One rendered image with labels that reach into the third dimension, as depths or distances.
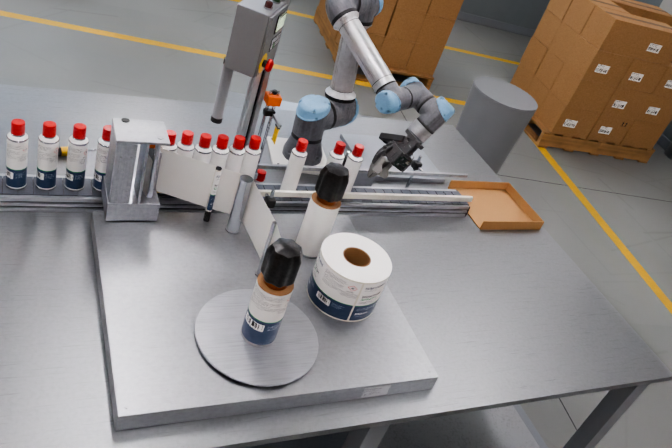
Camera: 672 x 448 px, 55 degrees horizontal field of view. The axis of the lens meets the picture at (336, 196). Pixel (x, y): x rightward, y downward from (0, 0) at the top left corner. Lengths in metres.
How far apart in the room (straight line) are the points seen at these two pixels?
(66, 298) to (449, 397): 1.00
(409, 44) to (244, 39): 3.75
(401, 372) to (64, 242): 0.96
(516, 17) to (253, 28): 6.83
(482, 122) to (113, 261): 3.10
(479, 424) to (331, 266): 1.19
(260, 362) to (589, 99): 4.43
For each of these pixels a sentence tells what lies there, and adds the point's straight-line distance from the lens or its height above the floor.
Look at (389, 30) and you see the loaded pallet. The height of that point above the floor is 0.45.
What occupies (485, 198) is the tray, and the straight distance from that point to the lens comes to 2.70.
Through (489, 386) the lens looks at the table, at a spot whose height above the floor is 0.83.
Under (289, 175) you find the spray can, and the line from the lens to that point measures 2.11.
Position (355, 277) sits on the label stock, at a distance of 1.70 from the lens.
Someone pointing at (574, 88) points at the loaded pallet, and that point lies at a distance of 5.52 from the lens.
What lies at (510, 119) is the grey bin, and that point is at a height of 0.54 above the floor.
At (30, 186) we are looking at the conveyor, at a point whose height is 0.88.
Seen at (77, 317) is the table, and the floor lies 0.83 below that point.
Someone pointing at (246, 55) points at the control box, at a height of 1.34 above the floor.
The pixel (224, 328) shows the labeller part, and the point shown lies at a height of 0.89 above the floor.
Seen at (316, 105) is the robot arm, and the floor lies 1.07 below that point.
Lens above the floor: 2.08
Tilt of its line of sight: 32 degrees down
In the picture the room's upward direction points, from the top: 20 degrees clockwise
